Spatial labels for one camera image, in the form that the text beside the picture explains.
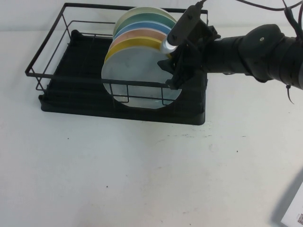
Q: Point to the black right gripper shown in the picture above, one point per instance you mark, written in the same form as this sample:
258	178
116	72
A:
198	47

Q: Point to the white round plate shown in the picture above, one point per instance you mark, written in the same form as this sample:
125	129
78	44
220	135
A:
132	66

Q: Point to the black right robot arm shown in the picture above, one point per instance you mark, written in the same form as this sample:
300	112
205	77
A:
260	54

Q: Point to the peach round plate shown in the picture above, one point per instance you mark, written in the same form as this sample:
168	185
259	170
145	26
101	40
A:
142	32

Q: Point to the yellow round plate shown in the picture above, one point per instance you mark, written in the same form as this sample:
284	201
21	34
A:
132	40

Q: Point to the blue round plate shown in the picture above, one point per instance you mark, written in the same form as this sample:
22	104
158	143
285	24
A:
146	24

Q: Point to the green round plate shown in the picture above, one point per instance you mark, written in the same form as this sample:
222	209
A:
146	17

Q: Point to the cream round plate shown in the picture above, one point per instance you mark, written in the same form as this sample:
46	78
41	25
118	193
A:
137	10

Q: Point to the black plastic drain tray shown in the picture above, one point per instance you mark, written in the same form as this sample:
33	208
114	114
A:
82	111

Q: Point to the black zip tie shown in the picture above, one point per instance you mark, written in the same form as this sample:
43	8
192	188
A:
289	93

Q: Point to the white box with QR code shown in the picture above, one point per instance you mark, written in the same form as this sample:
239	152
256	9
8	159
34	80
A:
296	212

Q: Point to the black wrist camera silver lens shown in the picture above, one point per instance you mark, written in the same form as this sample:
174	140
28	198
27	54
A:
184	23

